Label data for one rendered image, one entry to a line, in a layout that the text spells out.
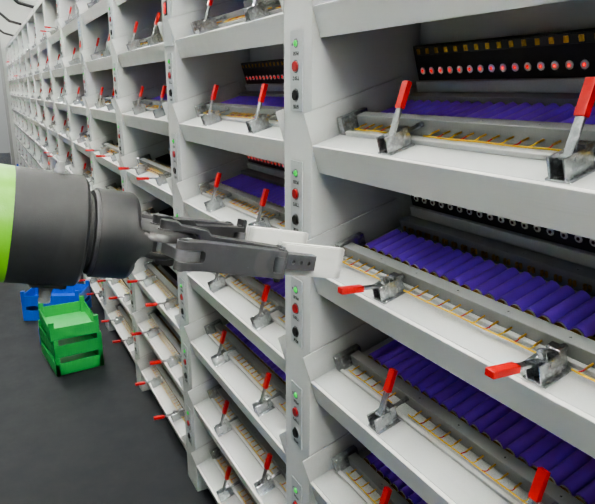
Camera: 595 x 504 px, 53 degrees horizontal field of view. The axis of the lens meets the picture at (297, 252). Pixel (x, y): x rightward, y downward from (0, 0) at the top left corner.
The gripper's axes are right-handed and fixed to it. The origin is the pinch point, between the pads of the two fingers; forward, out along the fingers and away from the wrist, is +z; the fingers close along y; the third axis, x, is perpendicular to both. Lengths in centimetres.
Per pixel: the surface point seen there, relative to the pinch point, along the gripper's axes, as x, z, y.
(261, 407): -45, 30, -55
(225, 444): -66, 34, -77
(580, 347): -3.7, 24.3, 16.0
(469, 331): -7.0, 23.4, 2.6
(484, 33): 30.9, 32.5, -16.1
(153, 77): 26, 25, -170
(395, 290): -6.2, 22.9, -11.4
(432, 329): -8.1, 21.3, -1.2
